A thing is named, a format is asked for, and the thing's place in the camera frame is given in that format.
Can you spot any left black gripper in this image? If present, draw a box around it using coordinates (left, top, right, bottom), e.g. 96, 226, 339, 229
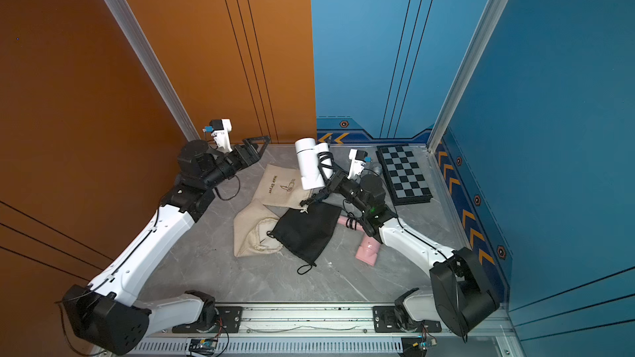
202, 136, 268, 193

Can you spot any black drawstring pouch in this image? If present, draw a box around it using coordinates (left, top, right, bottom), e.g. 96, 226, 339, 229
266, 203, 342, 275

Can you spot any green circuit board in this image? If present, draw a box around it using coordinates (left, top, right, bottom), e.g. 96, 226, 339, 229
399, 337, 438, 357
187, 338, 220, 356

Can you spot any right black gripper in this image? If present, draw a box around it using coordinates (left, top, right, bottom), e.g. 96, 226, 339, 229
320, 164, 372, 218

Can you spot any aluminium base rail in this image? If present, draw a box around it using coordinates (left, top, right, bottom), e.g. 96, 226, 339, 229
129, 302, 524, 356

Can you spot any beige crumpled drawstring pouch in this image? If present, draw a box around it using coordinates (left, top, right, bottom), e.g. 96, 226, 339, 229
233, 199, 283, 258

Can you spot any right green circuit board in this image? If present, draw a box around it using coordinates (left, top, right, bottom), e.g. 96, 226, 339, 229
399, 337, 438, 357

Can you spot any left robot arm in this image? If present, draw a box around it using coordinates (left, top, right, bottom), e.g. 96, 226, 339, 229
57, 136, 271, 355

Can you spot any pink hair dryer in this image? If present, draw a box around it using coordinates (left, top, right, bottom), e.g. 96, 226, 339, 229
337, 216, 381, 266

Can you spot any beige printed drawstring pouch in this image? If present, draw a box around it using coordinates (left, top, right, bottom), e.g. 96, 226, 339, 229
253, 165, 311, 209

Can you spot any white hair dryer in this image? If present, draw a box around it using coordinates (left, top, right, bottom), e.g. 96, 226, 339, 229
294, 138, 333, 190

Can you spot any grey microphone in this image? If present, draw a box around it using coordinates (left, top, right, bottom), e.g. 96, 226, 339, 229
366, 158, 384, 176

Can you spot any folded checkered chess board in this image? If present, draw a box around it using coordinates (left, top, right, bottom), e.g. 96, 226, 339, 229
376, 145, 433, 206

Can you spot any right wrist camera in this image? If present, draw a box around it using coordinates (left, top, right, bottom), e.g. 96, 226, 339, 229
347, 149, 368, 179

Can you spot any left green circuit board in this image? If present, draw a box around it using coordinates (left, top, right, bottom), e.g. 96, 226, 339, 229
187, 338, 220, 356

